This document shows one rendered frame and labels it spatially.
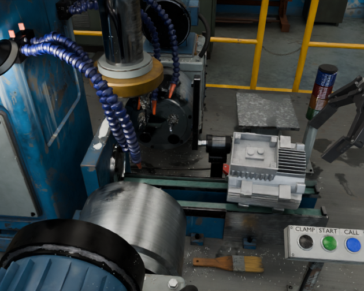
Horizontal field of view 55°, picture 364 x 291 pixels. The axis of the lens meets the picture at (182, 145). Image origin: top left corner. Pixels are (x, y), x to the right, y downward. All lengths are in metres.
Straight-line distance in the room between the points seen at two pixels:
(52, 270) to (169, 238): 0.34
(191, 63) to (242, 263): 0.71
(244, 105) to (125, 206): 0.93
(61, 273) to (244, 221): 0.72
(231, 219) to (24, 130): 0.61
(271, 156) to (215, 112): 0.78
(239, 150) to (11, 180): 0.58
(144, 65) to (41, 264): 0.52
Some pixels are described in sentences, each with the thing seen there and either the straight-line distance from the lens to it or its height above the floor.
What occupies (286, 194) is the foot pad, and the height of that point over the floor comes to 1.03.
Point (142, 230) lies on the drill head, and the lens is 0.69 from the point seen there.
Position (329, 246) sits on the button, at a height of 1.07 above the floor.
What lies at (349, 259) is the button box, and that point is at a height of 1.05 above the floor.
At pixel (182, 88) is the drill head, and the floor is 1.14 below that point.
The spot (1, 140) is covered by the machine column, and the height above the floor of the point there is 1.24.
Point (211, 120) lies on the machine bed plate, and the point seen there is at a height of 0.80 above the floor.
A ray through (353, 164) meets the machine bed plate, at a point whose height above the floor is 0.80.
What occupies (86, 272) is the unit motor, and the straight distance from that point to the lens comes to 0.42.
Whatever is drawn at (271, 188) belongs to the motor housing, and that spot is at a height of 1.03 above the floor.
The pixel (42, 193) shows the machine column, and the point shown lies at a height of 1.07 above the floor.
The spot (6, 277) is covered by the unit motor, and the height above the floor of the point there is 1.35.
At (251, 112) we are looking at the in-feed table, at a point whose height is 0.92.
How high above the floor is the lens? 1.69
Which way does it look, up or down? 37 degrees down
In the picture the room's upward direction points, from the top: straight up
